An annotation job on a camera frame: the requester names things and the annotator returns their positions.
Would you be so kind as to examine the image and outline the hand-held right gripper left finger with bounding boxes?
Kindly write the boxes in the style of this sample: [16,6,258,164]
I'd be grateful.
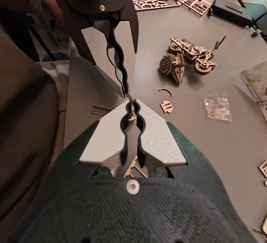
[79,100,132,176]

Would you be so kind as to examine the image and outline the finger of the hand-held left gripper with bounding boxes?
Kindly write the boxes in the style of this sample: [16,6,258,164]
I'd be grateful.
[81,20,125,99]
[112,20,136,94]

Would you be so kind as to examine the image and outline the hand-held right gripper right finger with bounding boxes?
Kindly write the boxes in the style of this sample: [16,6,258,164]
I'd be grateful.
[133,99,187,174]

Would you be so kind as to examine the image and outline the narrow wooden puzzle sheet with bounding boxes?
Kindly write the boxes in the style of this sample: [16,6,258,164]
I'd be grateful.
[91,104,149,178]

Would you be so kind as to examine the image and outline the thin wooden puzzle piece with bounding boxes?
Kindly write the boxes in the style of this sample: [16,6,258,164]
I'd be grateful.
[123,90,134,104]

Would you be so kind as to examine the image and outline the grey desk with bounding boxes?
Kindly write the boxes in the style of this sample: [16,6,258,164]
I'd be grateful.
[64,0,267,243]

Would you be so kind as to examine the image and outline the person's left hand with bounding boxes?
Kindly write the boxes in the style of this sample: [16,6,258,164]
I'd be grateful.
[42,0,65,26]

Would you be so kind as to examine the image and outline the round slotted wooden piece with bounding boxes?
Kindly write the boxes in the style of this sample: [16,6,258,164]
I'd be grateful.
[160,100,174,114]

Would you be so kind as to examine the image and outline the wooden sidecar model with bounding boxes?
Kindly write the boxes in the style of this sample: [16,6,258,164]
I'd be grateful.
[160,52,186,84]

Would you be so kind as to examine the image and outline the curved toothed wooden piece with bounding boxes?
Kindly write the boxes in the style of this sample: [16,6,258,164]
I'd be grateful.
[158,88,173,97]

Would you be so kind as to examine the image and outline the clear plastic bag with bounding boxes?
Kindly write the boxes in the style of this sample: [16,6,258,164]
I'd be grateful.
[203,93,233,122]

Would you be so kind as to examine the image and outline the wooden motorcycle model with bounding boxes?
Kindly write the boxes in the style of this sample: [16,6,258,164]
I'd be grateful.
[169,35,227,75]

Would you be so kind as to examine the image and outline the person's tan clothing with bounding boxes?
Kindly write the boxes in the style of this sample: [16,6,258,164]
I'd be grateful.
[0,23,70,243]

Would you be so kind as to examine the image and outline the small slotted rectangular wooden piece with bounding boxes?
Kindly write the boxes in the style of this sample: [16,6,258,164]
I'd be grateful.
[258,160,267,178]

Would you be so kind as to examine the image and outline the black device box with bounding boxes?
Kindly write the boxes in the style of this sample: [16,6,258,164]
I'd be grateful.
[209,0,254,28]

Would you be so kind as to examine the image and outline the printed instruction sheet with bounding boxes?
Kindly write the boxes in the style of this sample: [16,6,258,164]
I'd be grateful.
[239,61,267,123]

